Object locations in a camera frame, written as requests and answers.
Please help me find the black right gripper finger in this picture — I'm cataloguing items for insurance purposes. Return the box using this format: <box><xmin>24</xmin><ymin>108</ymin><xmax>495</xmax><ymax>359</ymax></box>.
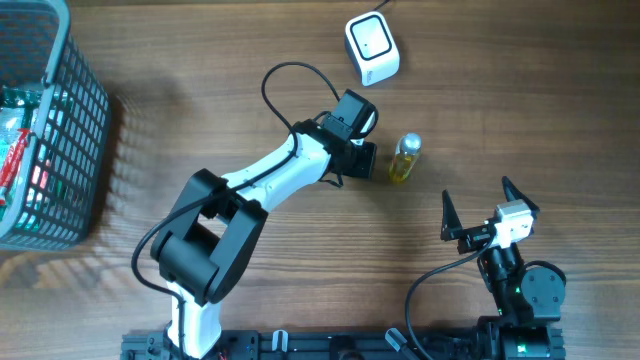
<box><xmin>501</xmin><ymin>176</ymin><xmax>540</xmax><ymax>218</ymax></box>
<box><xmin>442</xmin><ymin>190</ymin><xmax>462</xmax><ymax>231</ymax></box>

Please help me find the yellow oil bottle silver cap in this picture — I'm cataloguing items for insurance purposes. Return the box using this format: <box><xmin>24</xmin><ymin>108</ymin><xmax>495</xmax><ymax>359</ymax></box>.
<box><xmin>389</xmin><ymin>133</ymin><xmax>422</xmax><ymax>183</ymax></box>

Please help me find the green wipes packet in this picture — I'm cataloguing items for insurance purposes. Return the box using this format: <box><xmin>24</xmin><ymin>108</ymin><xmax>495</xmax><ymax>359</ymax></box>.
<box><xmin>1</xmin><ymin>85</ymin><xmax>43</xmax><ymax>217</ymax></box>

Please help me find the red white candy stick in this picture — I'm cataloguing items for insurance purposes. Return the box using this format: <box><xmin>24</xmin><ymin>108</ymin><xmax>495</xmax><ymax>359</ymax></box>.
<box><xmin>1</xmin><ymin>128</ymin><xmax>30</xmax><ymax>206</ymax></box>

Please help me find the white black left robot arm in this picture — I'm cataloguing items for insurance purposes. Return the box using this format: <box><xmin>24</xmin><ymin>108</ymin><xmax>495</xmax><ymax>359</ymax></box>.
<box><xmin>151</xmin><ymin>119</ymin><xmax>376</xmax><ymax>359</ymax></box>

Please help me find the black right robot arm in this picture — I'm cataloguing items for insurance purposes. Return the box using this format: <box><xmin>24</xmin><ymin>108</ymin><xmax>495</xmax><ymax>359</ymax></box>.
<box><xmin>441</xmin><ymin>176</ymin><xmax>567</xmax><ymax>360</ymax></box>

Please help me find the white barcode scanner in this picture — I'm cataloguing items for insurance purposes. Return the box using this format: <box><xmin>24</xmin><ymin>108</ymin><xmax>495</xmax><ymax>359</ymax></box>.
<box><xmin>344</xmin><ymin>11</ymin><xmax>400</xmax><ymax>87</ymax></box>

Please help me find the dark mesh shopping basket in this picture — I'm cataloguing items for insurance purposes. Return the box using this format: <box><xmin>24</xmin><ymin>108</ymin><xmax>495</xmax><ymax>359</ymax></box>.
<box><xmin>1</xmin><ymin>0</ymin><xmax>111</xmax><ymax>251</ymax></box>

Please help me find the black right camera cable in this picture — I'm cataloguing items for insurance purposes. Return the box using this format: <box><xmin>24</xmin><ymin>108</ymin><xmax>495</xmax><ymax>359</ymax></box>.
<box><xmin>403</xmin><ymin>238</ymin><xmax>494</xmax><ymax>360</ymax></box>

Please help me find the black camera cable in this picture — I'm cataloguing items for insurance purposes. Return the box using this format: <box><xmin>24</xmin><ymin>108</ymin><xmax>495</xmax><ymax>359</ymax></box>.
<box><xmin>403</xmin><ymin>238</ymin><xmax>494</xmax><ymax>360</ymax></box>
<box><xmin>130</xmin><ymin>61</ymin><xmax>380</xmax><ymax>360</ymax></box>

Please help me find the black left camera cable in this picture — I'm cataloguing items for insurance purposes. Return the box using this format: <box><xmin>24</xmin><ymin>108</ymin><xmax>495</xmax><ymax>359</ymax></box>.
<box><xmin>130</xmin><ymin>61</ymin><xmax>380</xmax><ymax>360</ymax></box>

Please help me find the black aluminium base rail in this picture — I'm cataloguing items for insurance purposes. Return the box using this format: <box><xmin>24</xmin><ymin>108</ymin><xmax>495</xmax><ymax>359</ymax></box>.
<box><xmin>119</xmin><ymin>327</ymin><xmax>568</xmax><ymax>360</ymax></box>

